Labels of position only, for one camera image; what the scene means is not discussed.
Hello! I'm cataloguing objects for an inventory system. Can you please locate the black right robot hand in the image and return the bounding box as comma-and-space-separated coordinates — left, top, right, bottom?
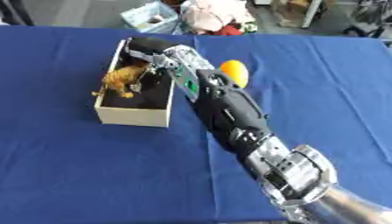
122, 37, 177, 73

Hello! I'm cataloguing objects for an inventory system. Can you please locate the brown toy lion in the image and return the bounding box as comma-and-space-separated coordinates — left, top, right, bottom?
90, 64, 155, 99

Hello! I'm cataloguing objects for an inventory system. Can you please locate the light blue basket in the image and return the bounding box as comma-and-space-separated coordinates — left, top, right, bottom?
119, 1, 181, 35

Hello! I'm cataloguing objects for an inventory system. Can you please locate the pink white cloth pile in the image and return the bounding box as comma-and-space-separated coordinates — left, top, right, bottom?
178, 0, 259, 36

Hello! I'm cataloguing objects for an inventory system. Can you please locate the yellow orange toy fruit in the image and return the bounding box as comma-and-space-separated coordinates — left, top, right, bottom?
219, 59, 251, 89

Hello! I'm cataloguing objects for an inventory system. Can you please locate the black tripod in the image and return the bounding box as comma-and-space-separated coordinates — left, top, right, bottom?
341, 0, 392, 39

